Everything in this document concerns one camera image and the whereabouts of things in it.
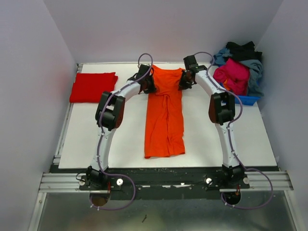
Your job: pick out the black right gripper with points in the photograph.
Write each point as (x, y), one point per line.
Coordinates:
(182, 85)

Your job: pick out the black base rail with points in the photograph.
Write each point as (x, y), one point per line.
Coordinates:
(166, 183)

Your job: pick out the grey blue t shirt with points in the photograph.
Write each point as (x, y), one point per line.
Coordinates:
(255, 68)

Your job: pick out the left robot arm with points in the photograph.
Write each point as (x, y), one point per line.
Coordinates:
(109, 116)

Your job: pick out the folded red t shirt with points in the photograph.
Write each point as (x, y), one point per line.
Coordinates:
(89, 87)

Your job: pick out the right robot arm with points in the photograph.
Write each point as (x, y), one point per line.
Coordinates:
(221, 113)

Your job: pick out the orange t shirt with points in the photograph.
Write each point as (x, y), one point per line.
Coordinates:
(164, 128)

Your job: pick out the magenta t shirt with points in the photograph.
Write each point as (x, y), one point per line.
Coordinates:
(233, 76)

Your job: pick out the blue plastic bin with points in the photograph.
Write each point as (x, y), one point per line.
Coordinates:
(246, 100)

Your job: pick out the aluminium frame profile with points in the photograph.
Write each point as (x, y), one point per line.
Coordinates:
(58, 180)

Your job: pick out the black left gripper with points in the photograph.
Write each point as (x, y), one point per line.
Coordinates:
(151, 89)

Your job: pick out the black t shirt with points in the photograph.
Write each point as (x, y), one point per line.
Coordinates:
(243, 52)

